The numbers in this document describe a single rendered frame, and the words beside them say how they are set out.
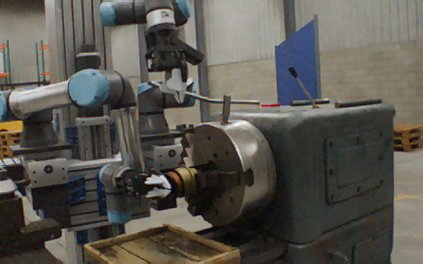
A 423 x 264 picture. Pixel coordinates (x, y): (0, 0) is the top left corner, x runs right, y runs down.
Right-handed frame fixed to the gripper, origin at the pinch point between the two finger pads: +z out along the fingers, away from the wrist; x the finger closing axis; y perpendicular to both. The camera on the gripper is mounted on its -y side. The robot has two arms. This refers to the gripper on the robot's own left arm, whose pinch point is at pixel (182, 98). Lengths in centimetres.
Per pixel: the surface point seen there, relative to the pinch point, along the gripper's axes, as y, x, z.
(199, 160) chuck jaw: -8.0, -9.0, 17.3
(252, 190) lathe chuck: -13.7, 5.2, 28.5
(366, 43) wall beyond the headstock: -1015, -528, -243
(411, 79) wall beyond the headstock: -1011, -424, -109
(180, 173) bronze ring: 1.4, -6.0, 20.0
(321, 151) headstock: -39.4, 11.0, 21.9
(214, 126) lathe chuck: -10.9, -2.6, 8.6
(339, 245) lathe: -47, 4, 53
